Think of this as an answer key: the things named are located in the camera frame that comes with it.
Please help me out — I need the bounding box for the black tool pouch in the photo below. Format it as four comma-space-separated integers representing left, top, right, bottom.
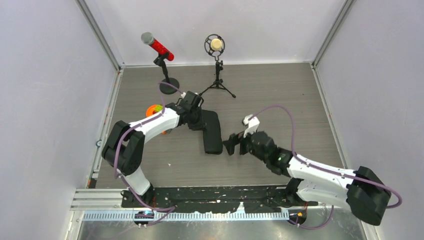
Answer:
201, 110, 223, 155

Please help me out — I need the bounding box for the lime green toy brick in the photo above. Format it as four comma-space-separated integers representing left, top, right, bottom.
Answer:
154, 105, 163, 112

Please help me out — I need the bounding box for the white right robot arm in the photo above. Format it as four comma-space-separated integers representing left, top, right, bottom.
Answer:
222, 131, 392, 226

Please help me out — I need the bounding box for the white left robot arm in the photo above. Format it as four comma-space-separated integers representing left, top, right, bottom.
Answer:
101, 91, 206, 207

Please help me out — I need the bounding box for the black round-base microphone stand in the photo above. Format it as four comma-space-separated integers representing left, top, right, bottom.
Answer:
153, 53, 180, 95

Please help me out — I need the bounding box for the black tripod microphone stand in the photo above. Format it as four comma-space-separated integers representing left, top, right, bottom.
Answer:
198, 60, 237, 99

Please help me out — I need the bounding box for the beige condenser microphone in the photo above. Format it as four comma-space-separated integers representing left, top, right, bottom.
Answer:
204, 34, 225, 56

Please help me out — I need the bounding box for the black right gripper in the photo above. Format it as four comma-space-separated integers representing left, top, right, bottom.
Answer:
223, 126, 269, 164

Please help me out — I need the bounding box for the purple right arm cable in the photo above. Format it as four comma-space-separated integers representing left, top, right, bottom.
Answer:
246, 105, 403, 231

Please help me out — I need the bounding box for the orange curved toy slide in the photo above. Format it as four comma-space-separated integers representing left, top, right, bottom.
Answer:
145, 104, 164, 117

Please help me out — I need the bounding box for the red handheld microphone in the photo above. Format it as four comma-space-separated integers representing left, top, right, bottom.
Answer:
140, 32, 175, 61

